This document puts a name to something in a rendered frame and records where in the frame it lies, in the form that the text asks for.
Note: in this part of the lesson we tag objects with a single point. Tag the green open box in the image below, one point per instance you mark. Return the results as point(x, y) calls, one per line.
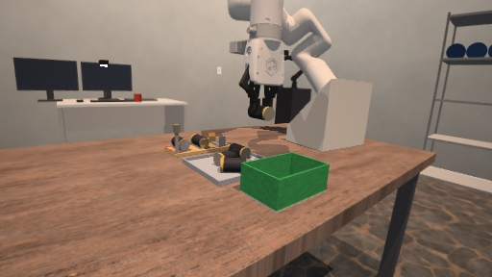
point(282, 181)

